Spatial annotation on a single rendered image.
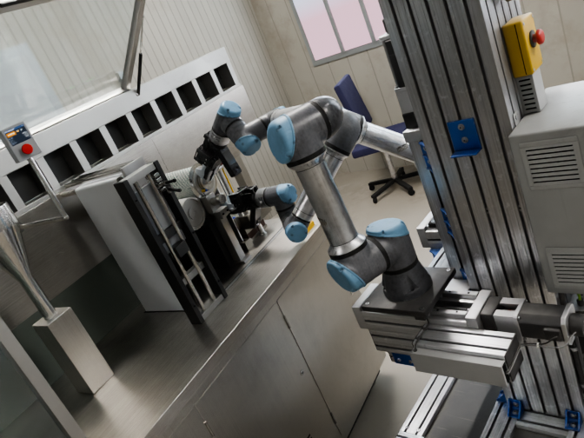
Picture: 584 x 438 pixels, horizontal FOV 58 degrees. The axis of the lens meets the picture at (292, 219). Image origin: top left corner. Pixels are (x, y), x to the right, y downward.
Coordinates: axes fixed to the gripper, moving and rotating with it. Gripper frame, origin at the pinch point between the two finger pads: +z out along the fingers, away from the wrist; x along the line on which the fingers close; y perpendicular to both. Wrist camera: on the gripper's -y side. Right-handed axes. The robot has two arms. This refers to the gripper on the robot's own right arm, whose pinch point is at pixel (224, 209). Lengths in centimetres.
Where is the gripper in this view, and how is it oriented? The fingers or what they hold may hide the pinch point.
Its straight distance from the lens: 216.8
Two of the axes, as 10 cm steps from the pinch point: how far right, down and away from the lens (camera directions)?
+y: -3.8, -8.6, -3.5
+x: -4.6, 5.0, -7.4
